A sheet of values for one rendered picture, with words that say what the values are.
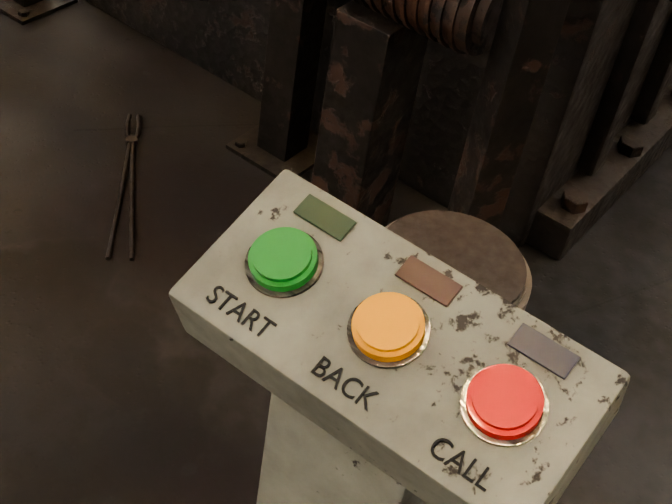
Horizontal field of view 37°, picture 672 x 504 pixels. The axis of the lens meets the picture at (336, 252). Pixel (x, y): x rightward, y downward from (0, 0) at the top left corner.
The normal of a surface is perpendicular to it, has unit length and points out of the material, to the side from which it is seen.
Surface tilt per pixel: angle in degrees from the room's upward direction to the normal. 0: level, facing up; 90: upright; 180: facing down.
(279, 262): 20
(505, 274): 0
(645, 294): 0
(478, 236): 0
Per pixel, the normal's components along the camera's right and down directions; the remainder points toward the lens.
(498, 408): -0.08, -0.52
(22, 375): 0.13, -0.73
